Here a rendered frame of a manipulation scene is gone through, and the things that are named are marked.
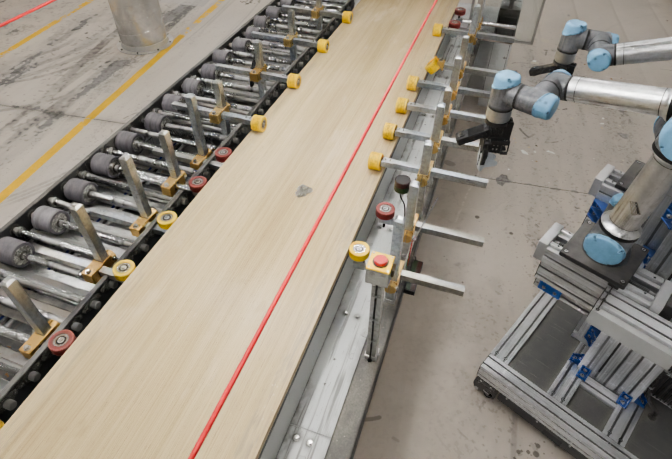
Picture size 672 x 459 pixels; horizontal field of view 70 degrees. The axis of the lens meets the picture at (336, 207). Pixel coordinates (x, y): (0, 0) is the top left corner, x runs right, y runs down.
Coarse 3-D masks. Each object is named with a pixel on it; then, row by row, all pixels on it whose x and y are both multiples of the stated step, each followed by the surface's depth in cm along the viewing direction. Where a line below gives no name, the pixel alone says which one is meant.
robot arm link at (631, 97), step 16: (544, 80) 144; (560, 80) 144; (576, 80) 141; (592, 80) 139; (608, 80) 138; (560, 96) 145; (576, 96) 142; (592, 96) 139; (608, 96) 136; (624, 96) 133; (640, 96) 131; (656, 96) 128; (640, 112) 133; (656, 112) 130
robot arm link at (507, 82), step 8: (504, 72) 143; (512, 72) 143; (496, 80) 143; (504, 80) 141; (512, 80) 140; (520, 80) 142; (496, 88) 143; (504, 88) 142; (512, 88) 142; (496, 96) 145; (504, 96) 143; (512, 96) 142; (488, 104) 150; (496, 104) 146; (504, 104) 145; (504, 112) 147
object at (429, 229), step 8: (392, 224) 204; (416, 224) 201; (424, 224) 201; (424, 232) 201; (432, 232) 200; (440, 232) 198; (448, 232) 198; (456, 232) 198; (456, 240) 198; (464, 240) 197; (472, 240) 195; (480, 240) 195
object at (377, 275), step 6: (372, 252) 142; (378, 252) 142; (372, 258) 141; (390, 258) 141; (372, 264) 139; (390, 264) 139; (366, 270) 139; (372, 270) 138; (378, 270) 137; (384, 270) 137; (390, 270) 138; (366, 276) 141; (372, 276) 140; (378, 276) 139; (384, 276) 138; (390, 276) 141; (366, 282) 143; (372, 282) 142; (378, 282) 141; (384, 282) 140
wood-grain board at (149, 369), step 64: (384, 0) 371; (448, 0) 371; (320, 64) 295; (384, 64) 295; (320, 128) 245; (256, 192) 210; (320, 192) 210; (192, 256) 183; (256, 256) 183; (320, 256) 183; (128, 320) 163; (192, 320) 163; (256, 320) 163; (64, 384) 146; (128, 384) 146; (192, 384) 146; (256, 384) 146; (0, 448) 133; (64, 448) 133; (128, 448) 133; (192, 448) 133; (256, 448) 133
